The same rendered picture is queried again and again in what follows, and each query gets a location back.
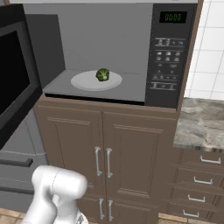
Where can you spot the brown tall cupboard door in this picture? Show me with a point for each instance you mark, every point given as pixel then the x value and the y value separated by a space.
pixel 73 140
pixel 140 154

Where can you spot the green broccoli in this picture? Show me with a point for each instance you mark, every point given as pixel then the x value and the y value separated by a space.
pixel 102 74

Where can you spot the grey steel appliance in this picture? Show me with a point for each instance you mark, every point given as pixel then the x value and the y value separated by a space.
pixel 20 140

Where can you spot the black microwave oven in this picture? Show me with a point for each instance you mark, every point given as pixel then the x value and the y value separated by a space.
pixel 172 67

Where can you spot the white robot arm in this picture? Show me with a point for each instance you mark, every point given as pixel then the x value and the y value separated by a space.
pixel 57 186

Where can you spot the brown drawer front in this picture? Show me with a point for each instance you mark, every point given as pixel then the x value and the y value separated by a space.
pixel 186 179
pixel 176 213
pixel 180 198
pixel 191 159

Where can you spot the brown low cupboard door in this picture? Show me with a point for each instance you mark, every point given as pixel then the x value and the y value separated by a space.
pixel 92 208
pixel 131 213

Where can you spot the white round plate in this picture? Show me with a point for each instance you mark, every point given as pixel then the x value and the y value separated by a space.
pixel 84 83

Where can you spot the brown tall cabinet frame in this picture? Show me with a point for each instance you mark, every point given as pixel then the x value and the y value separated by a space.
pixel 184 87

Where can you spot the black microwave door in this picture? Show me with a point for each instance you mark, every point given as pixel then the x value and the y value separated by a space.
pixel 13 75

